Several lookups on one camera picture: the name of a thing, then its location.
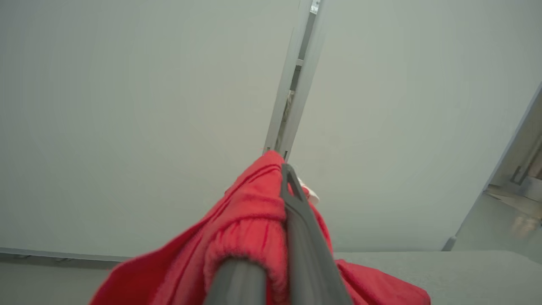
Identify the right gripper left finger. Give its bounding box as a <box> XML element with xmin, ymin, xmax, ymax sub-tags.
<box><xmin>203</xmin><ymin>258</ymin><xmax>267</xmax><ymax>305</ymax></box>

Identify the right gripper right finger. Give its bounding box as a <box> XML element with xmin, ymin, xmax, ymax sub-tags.
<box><xmin>279</xmin><ymin>163</ymin><xmax>354</xmax><ymax>305</ymax></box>

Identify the red cloth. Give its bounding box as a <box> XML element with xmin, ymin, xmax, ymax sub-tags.
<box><xmin>89</xmin><ymin>150</ymin><xmax>431</xmax><ymax>305</ymax></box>

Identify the grey partition post with brackets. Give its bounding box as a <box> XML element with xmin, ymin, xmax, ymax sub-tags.
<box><xmin>263</xmin><ymin>0</ymin><xmax>335</xmax><ymax>164</ymax></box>

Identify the grey partition base rail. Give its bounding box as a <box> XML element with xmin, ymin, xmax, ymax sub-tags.
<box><xmin>0</xmin><ymin>247</ymin><xmax>132</xmax><ymax>262</ymax></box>

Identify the grey partition frame edge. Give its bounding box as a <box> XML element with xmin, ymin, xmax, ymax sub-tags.
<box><xmin>440</xmin><ymin>83</ymin><xmax>542</xmax><ymax>252</ymax></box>

